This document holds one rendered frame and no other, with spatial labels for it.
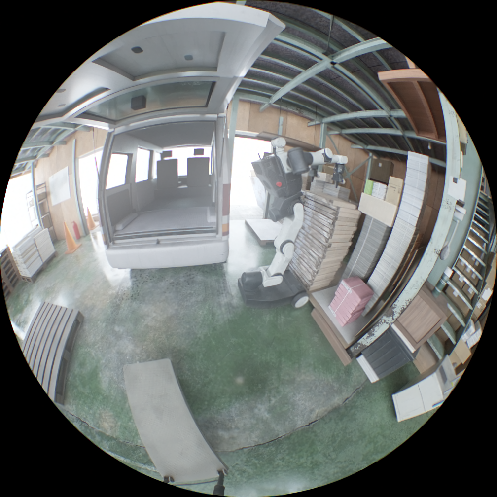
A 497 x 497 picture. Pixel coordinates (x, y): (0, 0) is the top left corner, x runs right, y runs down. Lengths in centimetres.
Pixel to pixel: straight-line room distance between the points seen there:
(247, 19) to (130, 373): 162
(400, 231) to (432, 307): 72
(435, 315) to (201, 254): 196
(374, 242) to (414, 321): 85
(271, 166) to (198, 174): 238
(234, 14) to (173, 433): 160
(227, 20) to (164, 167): 305
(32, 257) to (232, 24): 444
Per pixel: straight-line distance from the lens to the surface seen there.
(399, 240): 154
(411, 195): 154
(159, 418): 110
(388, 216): 159
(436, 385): 157
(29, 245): 439
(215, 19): 54
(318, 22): 198
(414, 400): 170
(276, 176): 100
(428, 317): 124
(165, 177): 333
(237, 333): 136
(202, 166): 320
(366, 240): 168
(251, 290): 142
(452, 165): 112
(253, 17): 56
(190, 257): 148
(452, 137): 120
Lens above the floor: 120
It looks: 30 degrees down
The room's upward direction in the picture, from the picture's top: 6 degrees clockwise
